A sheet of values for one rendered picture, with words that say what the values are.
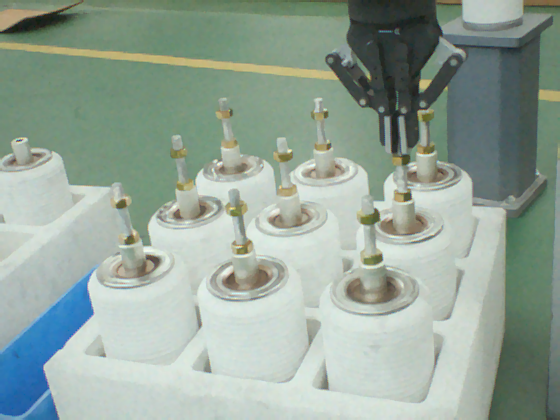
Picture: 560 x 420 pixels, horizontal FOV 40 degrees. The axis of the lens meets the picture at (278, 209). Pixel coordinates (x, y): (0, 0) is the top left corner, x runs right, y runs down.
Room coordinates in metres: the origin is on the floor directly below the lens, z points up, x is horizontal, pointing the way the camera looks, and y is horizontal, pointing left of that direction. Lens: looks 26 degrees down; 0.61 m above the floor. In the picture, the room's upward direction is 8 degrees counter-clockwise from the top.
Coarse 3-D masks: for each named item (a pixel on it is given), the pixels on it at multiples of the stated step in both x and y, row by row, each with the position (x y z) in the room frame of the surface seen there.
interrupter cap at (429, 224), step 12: (384, 216) 0.68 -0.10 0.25; (420, 216) 0.67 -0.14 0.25; (432, 216) 0.67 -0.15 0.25; (384, 228) 0.66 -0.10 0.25; (420, 228) 0.65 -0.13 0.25; (432, 228) 0.65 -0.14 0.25; (384, 240) 0.63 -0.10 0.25; (396, 240) 0.63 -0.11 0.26; (408, 240) 0.63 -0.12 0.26; (420, 240) 0.63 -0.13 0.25
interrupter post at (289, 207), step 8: (280, 200) 0.70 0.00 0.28; (288, 200) 0.70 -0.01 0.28; (296, 200) 0.70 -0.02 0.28; (280, 208) 0.70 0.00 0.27; (288, 208) 0.70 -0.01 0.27; (296, 208) 0.70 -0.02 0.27; (280, 216) 0.71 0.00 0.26; (288, 216) 0.70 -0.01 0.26; (296, 216) 0.70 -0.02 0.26; (288, 224) 0.70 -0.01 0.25
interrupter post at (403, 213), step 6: (396, 204) 0.65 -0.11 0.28; (402, 204) 0.65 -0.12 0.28; (408, 204) 0.65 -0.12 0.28; (414, 204) 0.66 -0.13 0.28; (396, 210) 0.65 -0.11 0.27; (402, 210) 0.65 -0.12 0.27; (408, 210) 0.65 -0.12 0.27; (414, 210) 0.66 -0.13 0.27; (396, 216) 0.66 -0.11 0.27; (402, 216) 0.65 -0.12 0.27; (408, 216) 0.65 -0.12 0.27; (414, 216) 0.66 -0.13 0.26; (396, 222) 0.66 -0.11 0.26; (402, 222) 0.65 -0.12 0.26; (408, 222) 0.65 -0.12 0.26; (414, 222) 0.66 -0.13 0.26; (396, 228) 0.66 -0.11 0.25; (402, 228) 0.65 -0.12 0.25; (408, 228) 0.65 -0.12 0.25
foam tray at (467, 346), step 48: (480, 240) 0.74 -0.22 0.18; (480, 288) 0.64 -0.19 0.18; (96, 336) 0.65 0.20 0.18; (480, 336) 0.60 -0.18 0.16; (96, 384) 0.59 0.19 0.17; (144, 384) 0.56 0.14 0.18; (192, 384) 0.56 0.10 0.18; (240, 384) 0.54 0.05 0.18; (288, 384) 0.53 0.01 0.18; (432, 384) 0.51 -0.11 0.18; (480, 384) 0.60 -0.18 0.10
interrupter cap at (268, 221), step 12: (276, 204) 0.74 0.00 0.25; (300, 204) 0.74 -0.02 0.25; (312, 204) 0.73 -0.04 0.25; (264, 216) 0.72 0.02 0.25; (276, 216) 0.72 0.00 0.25; (312, 216) 0.71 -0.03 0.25; (324, 216) 0.70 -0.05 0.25; (264, 228) 0.69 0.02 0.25; (276, 228) 0.69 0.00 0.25; (288, 228) 0.68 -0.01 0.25; (300, 228) 0.68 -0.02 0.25; (312, 228) 0.68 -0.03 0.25
